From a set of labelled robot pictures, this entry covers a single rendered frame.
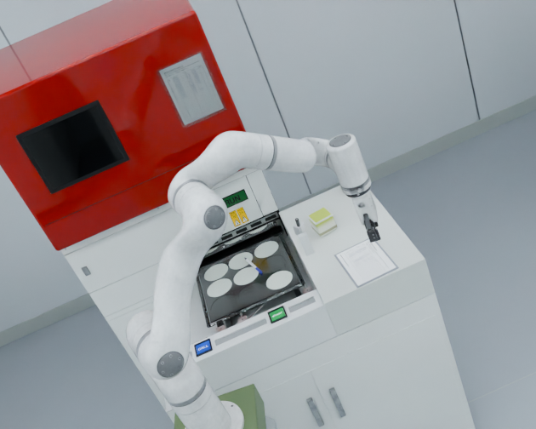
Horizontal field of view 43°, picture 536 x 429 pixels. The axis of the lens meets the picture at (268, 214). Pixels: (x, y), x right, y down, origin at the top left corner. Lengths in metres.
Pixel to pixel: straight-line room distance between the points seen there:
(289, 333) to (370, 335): 0.28
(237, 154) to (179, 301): 0.40
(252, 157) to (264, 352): 0.78
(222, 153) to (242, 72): 2.38
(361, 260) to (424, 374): 0.49
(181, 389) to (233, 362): 0.40
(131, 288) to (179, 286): 1.06
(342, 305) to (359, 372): 0.30
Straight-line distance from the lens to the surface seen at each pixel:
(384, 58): 4.24
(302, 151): 1.76
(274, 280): 2.45
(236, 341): 2.19
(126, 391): 3.82
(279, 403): 2.38
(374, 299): 2.22
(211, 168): 1.67
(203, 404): 1.91
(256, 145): 1.68
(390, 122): 4.39
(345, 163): 1.85
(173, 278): 1.71
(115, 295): 2.78
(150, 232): 2.64
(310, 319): 2.19
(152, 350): 1.72
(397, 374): 2.46
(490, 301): 3.43
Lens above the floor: 2.34
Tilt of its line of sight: 31 degrees down
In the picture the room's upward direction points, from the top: 23 degrees counter-clockwise
